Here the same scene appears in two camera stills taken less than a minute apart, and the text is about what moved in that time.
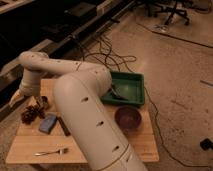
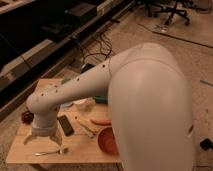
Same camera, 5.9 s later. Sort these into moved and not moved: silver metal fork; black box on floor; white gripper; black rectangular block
Moved: white gripper
Not moved: black rectangular block; black box on floor; silver metal fork
